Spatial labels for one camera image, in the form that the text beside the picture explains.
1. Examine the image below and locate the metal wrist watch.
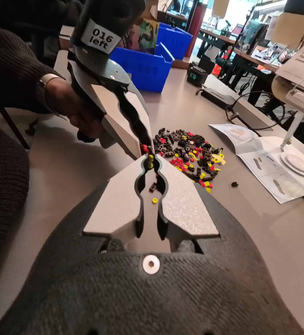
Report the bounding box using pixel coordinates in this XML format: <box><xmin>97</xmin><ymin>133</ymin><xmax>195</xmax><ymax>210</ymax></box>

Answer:
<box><xmin>38</xmin><ymin>73</ymin><xmax>65</xmax><ymax>87</ymax></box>

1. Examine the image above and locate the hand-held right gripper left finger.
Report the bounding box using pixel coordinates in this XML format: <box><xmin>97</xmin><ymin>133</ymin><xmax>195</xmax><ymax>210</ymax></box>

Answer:
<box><xmin>83</xmin><ymin>154</ymin><xmax>147</xmax><ymax>246</ymax></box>

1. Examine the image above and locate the white paper sheet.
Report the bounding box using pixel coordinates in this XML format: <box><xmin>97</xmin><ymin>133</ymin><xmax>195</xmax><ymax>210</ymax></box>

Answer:
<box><xmin>208</xmin><ymin>123</ymin><xmax>304</xmax><ymax>204</ymax></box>

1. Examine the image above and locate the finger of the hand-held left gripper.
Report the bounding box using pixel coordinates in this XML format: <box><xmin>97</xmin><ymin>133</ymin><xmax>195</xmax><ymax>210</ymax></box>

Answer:
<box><xmin>115</xmin><ymin>85</ymin><xmax>153</xmax><ymax>153</ymax></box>
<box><xmin>90</xmin><ymin>84</ymin><xmax>142</xmax><ymax>161</ymax></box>

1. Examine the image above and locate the red pillar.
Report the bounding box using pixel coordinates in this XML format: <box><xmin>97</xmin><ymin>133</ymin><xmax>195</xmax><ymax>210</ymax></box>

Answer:
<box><xmin>184</xmin><ymin>2</ymin><xmax>208</xmax><ymax>58</ymax></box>

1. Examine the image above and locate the black cable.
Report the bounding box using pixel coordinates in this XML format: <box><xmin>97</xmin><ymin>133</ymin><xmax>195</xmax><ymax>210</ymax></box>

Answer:
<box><xmin>225</xmin><ymin>90</ymin><xmax>286</xmax><ymax>132</ymax></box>

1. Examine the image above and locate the yellow black lego assembly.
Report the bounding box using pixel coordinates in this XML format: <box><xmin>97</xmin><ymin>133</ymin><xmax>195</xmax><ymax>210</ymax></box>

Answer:
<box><xmin>141</xmin><ymin>144</ymin><xmax>155</xmax><ymax>169</ymax></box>

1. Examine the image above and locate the person's left hand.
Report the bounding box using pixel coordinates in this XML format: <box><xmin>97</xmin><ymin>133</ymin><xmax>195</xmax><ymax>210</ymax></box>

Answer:
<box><xmin>44</xmin><ymin>77</ymin><xmax>103</xmax><ymax>138</ymax></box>

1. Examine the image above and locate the person's left forearm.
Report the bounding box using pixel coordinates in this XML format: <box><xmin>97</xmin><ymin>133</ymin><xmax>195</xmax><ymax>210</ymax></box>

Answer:
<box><xmin>0</xmin><ymin>25</ymin><xmax>65</xmax><ymax>114</ymax></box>

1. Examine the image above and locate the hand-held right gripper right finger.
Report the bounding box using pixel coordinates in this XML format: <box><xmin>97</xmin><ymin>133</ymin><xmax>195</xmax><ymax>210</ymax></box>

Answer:
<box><xmin>154</xmin><ymin>154</ymin><xmax>220</xmax><ymax>251</ymax></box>

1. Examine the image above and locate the pile of loose lego pieces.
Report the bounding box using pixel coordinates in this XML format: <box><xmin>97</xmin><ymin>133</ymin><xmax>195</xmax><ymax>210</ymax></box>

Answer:
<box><xmin>153</xmin><ymin>127</ymin><xmax>227</xmax><ymax>194</ymax></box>

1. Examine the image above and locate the cluttered wooden desk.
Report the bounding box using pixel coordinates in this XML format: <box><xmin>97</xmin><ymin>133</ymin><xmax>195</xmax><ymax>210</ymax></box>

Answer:
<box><xmin>198</xmin><ymin>25</ymin><xmax>282</xmax><ymax>88</ymax></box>

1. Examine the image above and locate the printed cardboard box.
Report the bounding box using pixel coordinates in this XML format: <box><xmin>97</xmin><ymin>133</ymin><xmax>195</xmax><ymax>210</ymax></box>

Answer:
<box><xmin>122</xmin><ymin>17</ymin><xmax>161</xmax><ymax>54</ymax></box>

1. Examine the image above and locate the flat black box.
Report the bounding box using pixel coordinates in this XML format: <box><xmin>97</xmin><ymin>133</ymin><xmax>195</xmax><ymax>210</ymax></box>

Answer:
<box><xmin>200</xmin><ymin>87</ymin><xmax>237</xmax><ymax>106</ymax></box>

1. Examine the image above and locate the black device with green light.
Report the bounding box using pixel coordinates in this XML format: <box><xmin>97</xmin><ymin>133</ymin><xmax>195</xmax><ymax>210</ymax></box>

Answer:
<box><xmin>187</xmin><ymin>61</ymin><xmax>216</xmax><ymax>87</ymax></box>

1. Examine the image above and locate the blue plastic bin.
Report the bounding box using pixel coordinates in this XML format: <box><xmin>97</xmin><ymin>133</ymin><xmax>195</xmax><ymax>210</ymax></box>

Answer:
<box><xmin>110</xmin><ymin>42</ymin><xmax>175</xmax><ymax>94</ymax></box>
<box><xmin>156</xmin><ymin>22</ymin><xmax>193</xmax><ymax>61</ymax></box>

